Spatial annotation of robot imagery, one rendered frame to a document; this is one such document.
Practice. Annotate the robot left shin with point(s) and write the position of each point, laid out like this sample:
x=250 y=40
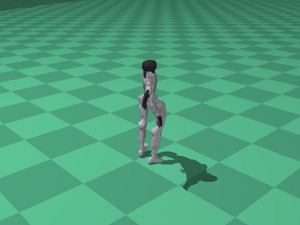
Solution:
x=141 y=136

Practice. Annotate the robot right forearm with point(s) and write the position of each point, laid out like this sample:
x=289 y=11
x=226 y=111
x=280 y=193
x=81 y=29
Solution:
x=156 y=111

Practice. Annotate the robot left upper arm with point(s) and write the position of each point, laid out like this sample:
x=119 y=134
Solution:
x=150 y=75

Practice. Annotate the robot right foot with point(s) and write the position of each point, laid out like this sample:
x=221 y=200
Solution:
x=151 y=159

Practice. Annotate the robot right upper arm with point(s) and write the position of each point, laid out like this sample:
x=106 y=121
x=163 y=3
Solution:
x=151 y=98

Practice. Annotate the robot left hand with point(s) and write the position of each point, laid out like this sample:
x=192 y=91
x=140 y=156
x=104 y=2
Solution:
x=146 y=96

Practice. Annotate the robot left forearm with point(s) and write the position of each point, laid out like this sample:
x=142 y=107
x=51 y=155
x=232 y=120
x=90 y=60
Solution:
x=148 y=82

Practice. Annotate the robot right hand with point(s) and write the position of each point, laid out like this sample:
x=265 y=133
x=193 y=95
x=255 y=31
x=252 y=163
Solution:
x=160 y=121

